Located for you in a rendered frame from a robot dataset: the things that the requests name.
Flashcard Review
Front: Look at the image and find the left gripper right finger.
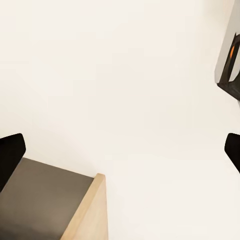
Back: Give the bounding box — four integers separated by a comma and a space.
224, 132, 240, 172

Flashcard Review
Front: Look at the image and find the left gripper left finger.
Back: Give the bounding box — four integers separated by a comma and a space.
0, 133, 26, 193

